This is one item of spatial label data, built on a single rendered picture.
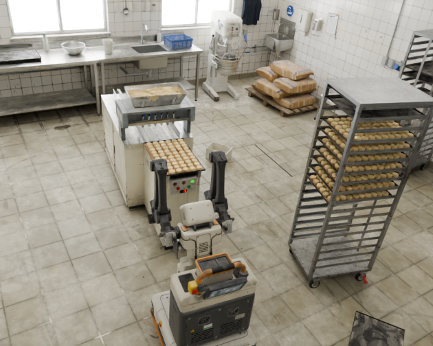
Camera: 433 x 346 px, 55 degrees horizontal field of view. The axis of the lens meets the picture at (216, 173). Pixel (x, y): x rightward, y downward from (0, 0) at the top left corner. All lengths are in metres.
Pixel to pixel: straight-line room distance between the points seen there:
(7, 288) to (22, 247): 0.50
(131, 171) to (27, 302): 1.51
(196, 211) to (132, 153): 1.55
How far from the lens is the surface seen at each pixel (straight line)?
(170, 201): 3.70
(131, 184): 4.34
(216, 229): 2.82
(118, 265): 3.99
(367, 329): 3.85
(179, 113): 4.19
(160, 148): 3.86
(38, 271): 4.08
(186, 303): 2.66
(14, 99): 6.85
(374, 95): 3.17
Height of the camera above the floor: 2.84
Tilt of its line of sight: 33 degrees down
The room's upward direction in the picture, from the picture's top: 6 degrees clockwise
